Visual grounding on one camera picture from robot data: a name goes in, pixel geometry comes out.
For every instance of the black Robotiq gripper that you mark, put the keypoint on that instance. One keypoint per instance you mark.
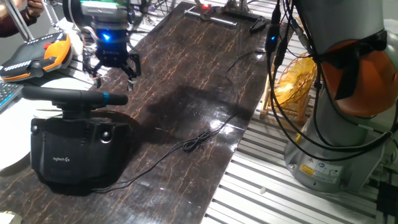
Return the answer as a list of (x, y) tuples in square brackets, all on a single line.
[(112, 46)]

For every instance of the black Logitech steering wheel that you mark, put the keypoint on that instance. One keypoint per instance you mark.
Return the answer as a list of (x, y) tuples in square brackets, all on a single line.
[(62, 95)]

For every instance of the dark red sleeved forearm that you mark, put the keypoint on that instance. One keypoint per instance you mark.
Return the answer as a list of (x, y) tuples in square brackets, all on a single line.
[(14, 25)]

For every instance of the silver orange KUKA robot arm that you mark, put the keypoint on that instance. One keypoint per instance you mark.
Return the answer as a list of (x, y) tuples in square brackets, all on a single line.
[(339, 133)]

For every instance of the black Logitech wheel base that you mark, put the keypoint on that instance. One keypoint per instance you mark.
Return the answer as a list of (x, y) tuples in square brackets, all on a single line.
[(74, 149)]

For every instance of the person hand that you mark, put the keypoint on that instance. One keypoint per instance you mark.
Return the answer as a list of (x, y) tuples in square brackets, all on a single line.
[(35, 7)]

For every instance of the white rounded object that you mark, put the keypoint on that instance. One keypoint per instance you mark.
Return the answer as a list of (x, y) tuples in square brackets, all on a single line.
[(76, 43)]

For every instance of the black filament spool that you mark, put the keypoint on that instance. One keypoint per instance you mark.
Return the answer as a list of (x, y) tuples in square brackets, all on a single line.
[(71, 15)]

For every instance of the thin silver rod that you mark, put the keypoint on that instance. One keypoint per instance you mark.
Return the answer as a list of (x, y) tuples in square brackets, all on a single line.
[(51, 14)]

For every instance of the orange black teach pendant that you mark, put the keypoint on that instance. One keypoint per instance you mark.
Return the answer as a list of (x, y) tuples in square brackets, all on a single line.
[(25, 59)]

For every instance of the dark marble pattern mat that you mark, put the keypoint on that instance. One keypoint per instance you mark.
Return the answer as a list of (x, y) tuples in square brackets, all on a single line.
[(186, 124)]

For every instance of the silver aluminium pole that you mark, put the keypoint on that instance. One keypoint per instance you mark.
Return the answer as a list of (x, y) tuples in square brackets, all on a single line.
[(18, 20)]

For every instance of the black computer keyboard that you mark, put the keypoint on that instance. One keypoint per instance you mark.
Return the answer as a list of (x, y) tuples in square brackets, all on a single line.
[(7, 93)]

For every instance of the small device red light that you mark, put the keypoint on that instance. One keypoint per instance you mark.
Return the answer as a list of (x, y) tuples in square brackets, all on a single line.
[(205, 6)]

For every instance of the white round plate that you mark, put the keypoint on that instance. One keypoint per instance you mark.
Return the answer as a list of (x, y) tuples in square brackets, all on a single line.
[(14, 133)]

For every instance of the black C-clamp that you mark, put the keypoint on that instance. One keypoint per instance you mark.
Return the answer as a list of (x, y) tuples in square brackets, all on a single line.
[(259, 23)]

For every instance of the beige paper scrap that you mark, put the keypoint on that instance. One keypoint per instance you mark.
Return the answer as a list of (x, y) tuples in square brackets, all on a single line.
[(9, 217)]

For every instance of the black box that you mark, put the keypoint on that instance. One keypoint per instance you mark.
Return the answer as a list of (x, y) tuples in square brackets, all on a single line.
[(388, 199)]

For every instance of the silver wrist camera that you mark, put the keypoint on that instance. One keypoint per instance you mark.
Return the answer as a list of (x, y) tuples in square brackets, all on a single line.
[(102, 12)]

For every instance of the green mount plate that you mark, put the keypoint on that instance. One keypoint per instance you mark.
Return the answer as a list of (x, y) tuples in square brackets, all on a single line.
[(99, 2)]

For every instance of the silver vertical post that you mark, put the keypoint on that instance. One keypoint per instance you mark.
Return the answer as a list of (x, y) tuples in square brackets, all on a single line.
[(244, 4)]

